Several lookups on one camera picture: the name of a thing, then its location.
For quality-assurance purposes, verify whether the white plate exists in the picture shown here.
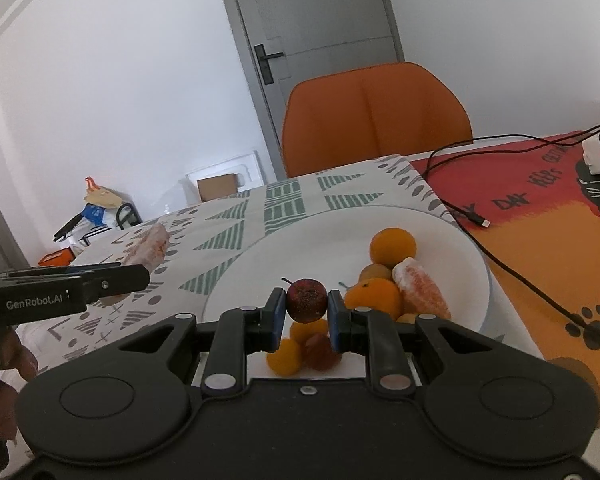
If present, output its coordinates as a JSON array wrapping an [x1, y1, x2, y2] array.
[[201, 205, 491, 376]]

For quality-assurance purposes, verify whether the person's left hand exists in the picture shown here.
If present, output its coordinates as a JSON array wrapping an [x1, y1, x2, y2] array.
[[0, 329, 40, 474]]

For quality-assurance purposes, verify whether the small orange box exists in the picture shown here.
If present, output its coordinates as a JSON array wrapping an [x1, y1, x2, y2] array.
[[38, 248, 76, 268]]

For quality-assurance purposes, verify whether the orange mandarin with stem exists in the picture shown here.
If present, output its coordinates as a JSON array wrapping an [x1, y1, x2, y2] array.
[[342, 279, 403, 322]]

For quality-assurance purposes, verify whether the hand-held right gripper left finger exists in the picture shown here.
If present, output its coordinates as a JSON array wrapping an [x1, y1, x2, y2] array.
[[117, 287, 287, 395]]

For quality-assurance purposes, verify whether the small reddish fruit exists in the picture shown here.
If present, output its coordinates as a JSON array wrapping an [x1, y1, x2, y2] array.
[[302, 334, 342, 370]]

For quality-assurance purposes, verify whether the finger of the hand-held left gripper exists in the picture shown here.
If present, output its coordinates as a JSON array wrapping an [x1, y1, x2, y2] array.
[[0, 261, 126, 281], [82, 263, 152, 307]]

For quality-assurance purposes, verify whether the black cable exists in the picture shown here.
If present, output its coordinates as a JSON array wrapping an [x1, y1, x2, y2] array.
[[425, 132, 600, 226], [424, 160, 600, 346]]

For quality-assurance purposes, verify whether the blue yellow bag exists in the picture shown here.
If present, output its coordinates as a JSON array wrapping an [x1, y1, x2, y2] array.
[[81, 176, 122, 227]]

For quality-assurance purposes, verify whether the brown cardboard box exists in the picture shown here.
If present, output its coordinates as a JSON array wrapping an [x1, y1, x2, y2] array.
[[196, 173, 241, 204]]

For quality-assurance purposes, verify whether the peeled pomelo segment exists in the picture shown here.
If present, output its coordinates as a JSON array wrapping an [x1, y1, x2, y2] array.
[[391, 257, 452, 320], [121, 223, 170, 277]]

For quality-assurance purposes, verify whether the red orange printed mat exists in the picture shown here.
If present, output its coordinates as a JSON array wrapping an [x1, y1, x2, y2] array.
[[410, 130, 600, 461]]

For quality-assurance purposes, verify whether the grey door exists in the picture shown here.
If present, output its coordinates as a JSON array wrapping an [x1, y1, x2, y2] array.
[[212, 0, 406, 182]]

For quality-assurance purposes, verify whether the orange chair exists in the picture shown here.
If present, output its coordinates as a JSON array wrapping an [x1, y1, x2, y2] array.
[[281, 62, 474, 179]]

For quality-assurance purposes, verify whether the dark red small apple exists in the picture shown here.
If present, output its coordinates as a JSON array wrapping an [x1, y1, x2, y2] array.
[[281, 277, 329, 324]]

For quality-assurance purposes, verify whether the large round orange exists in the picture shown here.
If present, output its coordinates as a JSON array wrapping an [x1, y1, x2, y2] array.
[[369, 227, 417, 267]]

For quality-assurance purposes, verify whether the small orange kumquat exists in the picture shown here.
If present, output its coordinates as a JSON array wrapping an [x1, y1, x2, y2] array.
[[290, 319, 330, 344], [265, 338, 303, 377]]

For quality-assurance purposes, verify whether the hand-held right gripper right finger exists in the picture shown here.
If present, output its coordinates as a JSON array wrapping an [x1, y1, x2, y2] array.
[[328, 290, 504, 392]]

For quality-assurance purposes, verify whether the patterned white tablecloth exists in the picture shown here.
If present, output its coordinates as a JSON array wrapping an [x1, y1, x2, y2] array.
[[15, 154, 492, 376]]

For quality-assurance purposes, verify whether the black folding trolley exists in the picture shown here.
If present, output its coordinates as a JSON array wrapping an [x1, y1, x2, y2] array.
[[54, 202, 144, 246]]

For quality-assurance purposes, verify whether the black door handle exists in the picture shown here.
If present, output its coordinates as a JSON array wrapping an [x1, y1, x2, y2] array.
[[254, 44, 285, 86]]

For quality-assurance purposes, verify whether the brownish yellow round fruit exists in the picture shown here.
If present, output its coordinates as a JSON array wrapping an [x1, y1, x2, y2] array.
[[358, 263, 395, 285]]

